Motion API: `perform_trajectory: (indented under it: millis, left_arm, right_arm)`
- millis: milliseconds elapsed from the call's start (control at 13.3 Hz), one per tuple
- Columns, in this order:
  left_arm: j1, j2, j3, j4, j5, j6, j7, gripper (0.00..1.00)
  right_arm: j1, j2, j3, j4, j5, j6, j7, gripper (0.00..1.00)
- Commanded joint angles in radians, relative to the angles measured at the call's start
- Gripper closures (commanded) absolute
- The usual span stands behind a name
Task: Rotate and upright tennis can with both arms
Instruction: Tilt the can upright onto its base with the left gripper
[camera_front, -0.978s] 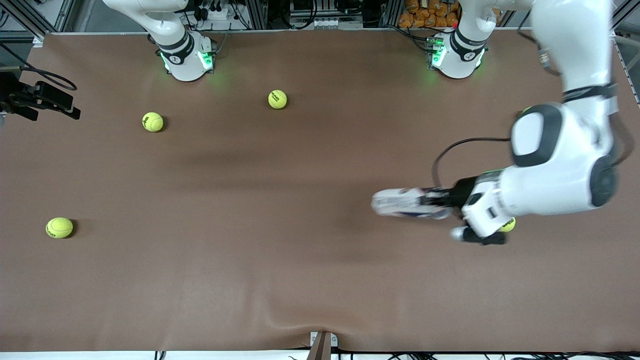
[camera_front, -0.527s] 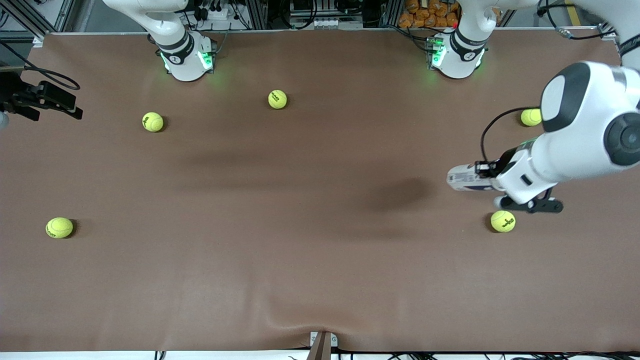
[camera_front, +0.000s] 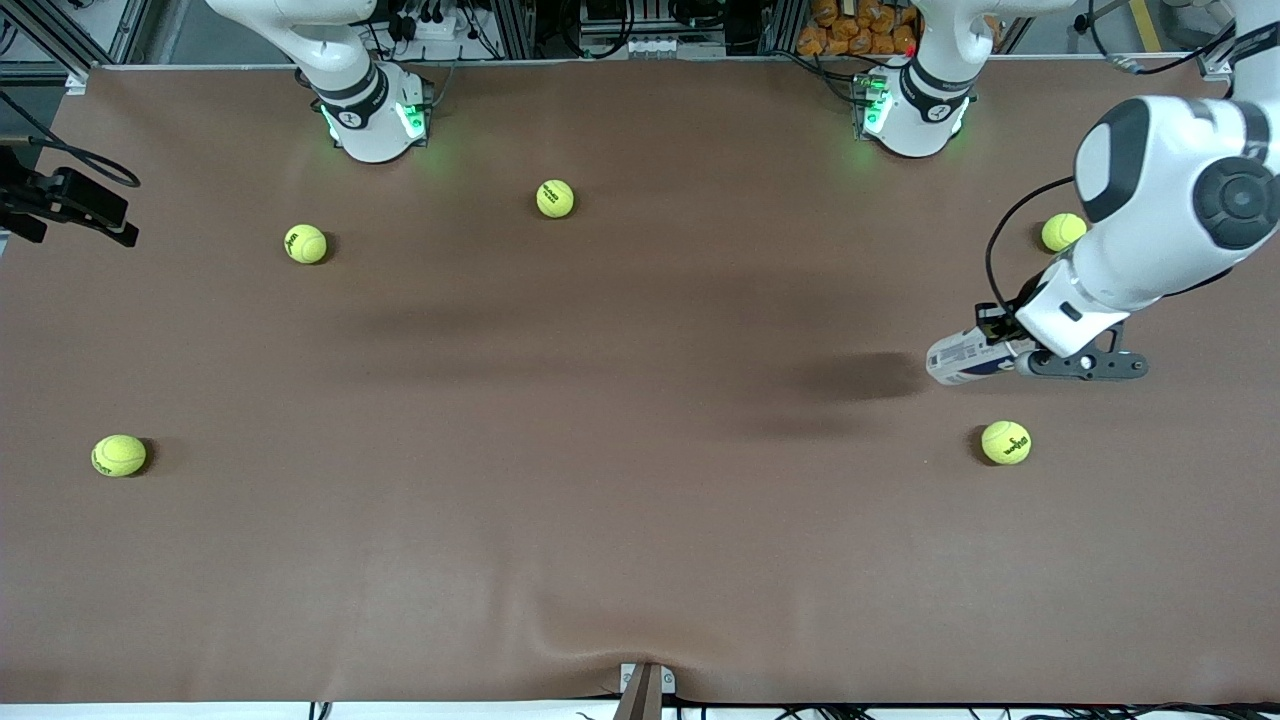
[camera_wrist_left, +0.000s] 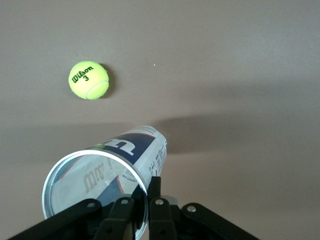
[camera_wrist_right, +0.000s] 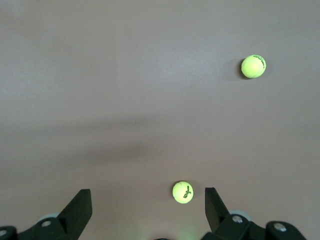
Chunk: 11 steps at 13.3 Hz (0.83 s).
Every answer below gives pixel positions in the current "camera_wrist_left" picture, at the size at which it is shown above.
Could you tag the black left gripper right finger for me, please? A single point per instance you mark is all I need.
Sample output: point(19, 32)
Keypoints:
point(162, 220)

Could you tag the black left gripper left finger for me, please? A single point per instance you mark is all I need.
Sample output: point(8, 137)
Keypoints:
point(75, 217)

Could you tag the clear Wilson tennis ball can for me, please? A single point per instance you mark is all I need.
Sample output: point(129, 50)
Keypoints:
point(140, 147)

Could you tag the yellow Wilson 3 tennis ball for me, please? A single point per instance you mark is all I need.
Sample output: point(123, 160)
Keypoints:
point(88, 80)

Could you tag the brown table mat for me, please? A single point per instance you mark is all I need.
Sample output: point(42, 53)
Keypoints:
point(225, 75)

